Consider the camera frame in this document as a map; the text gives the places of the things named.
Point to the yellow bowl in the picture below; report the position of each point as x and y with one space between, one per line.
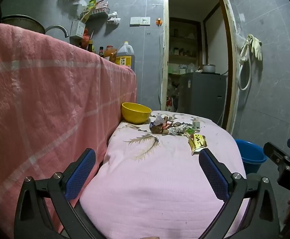
135 114

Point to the white wall socket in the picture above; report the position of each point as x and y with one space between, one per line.
145 21

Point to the pink checked cloth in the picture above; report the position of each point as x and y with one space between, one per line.
47 104

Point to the white crumpled plastic bag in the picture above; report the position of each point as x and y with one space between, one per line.
113 18

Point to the metal pot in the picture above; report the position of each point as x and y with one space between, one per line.
209 68

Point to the wooden storage shelf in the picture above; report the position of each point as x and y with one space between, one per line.
183 57

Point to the cream rubber gloves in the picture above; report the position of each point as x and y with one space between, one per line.
255 46

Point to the metal basin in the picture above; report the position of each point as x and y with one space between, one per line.
22 24

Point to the dark sauce bottle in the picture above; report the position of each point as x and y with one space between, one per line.
101 51
90 46

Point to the orange wall hook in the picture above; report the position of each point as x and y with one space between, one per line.
159 21

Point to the wooden door frame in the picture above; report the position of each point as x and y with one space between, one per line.
232 54

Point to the white wrapper red print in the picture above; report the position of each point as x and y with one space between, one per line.
176 130

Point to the grey refrigerator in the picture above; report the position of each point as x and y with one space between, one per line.
202 94

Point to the small green wrapper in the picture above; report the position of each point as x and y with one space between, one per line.
190 131

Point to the yellow snack wrapper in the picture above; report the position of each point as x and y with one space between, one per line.
197 142

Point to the cooking oil jug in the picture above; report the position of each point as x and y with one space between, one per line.
125 57

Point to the white utensil holder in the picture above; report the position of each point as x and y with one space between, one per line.
77 29

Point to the wall shelf with packets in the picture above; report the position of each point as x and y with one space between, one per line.
96 10

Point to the red plastic bag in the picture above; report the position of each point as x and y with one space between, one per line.
170 103

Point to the blue plastic bucket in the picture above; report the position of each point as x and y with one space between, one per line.
251 155

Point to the metal faucet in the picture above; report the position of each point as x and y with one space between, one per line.
59 27

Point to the white wall switch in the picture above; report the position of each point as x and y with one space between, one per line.
135 21

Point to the brown walnut shell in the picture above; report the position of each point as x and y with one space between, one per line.
177 124

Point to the red mesh bag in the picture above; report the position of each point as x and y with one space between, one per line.
85 39

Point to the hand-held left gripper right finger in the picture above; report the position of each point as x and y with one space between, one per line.
213 174

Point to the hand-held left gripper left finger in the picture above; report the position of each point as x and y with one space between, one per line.
81 174

